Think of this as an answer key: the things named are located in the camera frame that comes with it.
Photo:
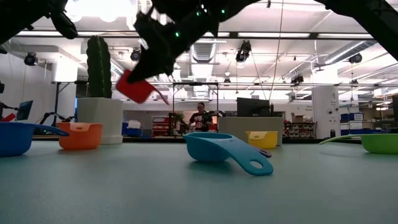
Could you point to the blue storage bin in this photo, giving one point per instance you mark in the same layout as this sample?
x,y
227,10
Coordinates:
x,y
133,130

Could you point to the green cactus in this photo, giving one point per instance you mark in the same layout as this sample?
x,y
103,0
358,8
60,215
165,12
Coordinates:
x,y
99,68

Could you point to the blue storage crates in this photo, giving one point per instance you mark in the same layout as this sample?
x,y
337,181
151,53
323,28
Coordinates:
x,y
353,117

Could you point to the orange measuring cup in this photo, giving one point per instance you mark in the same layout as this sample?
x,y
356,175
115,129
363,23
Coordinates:
x,y
79,138

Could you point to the yellow measuring cup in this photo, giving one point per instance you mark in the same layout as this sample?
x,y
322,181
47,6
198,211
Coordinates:
x,y
262,141

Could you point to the black computer monitor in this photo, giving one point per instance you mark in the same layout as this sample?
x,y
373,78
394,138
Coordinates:
x,y
252,107

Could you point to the purple measuring cup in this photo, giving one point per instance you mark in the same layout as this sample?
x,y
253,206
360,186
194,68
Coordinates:
x,y
265,153

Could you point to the small dark monitor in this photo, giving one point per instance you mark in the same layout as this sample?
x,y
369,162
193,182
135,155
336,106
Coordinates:
x,y
25,110

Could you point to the dark shelving unit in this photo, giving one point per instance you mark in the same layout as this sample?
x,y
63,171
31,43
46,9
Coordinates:
x,y
300,130

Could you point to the green measuring cup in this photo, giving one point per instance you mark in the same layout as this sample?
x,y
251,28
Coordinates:
x,y
381,143

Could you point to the white round pillar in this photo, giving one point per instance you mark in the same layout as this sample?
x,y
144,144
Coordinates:
x,y
325,105

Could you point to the red measuring cup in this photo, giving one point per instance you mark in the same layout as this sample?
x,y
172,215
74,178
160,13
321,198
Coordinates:
x,y
136,91

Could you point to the white hexagonal planter pot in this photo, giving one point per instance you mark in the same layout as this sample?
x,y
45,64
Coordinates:
x,y
102,112

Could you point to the dark blue measuring cup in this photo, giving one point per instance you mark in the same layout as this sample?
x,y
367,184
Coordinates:
x,y
15,138

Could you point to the red parts shelf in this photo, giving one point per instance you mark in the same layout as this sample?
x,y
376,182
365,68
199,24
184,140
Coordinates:
x,y
160,126

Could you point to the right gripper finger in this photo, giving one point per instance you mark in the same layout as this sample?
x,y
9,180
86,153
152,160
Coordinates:
x,y
155,67

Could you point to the black background robot arm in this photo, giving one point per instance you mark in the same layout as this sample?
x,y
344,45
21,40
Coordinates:
x,y
49,116

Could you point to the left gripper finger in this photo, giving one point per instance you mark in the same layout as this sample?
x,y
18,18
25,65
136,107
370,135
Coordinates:
x,y
66,27

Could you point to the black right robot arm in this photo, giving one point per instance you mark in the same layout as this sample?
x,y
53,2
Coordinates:
x,y
373,21

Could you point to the black ceiling spotlight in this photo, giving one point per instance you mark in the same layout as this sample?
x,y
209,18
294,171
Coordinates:
x,y
355,58
297,79
243,51
31,59
135,54

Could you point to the teal measuring cup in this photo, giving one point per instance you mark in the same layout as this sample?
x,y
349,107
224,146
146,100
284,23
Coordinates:
x,y
202,149

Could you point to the person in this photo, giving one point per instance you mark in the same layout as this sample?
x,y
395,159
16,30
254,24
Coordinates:
x,y
200,119

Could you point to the brown cardboard box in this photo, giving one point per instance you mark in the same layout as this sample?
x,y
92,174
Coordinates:
x,y
298,118

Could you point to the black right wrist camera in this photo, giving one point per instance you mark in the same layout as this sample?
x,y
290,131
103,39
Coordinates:
x,y
144,26

